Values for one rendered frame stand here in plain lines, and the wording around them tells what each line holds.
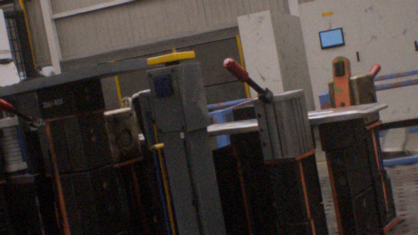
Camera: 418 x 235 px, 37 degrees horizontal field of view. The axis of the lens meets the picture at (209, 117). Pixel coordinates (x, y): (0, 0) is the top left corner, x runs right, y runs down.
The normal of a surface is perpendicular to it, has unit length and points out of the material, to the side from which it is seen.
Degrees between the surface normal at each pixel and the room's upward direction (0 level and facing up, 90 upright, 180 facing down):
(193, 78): 90
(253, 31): 90
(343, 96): 78
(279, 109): 90
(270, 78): 90
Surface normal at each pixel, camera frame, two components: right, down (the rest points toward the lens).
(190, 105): 0.81, -0.11
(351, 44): -0.26, 0.10
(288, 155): -0.56, 0.14
